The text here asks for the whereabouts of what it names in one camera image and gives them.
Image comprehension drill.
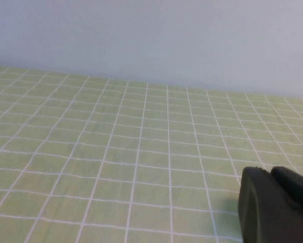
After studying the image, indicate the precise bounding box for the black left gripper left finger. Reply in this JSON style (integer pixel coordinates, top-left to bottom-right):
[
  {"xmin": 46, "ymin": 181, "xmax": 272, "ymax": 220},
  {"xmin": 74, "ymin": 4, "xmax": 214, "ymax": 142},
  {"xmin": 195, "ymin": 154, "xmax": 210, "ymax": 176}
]
[{"xmin": 237, "ymin": 166, "xmax": 303, "ymax": 243}]

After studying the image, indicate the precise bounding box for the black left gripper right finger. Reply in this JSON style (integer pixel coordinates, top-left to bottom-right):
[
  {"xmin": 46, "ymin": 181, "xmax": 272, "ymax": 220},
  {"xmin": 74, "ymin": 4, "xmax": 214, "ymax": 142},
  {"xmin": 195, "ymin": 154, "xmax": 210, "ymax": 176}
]
[{"xmin": 271, "ymin": 166, "xmax": 303, "ymax": 220}]

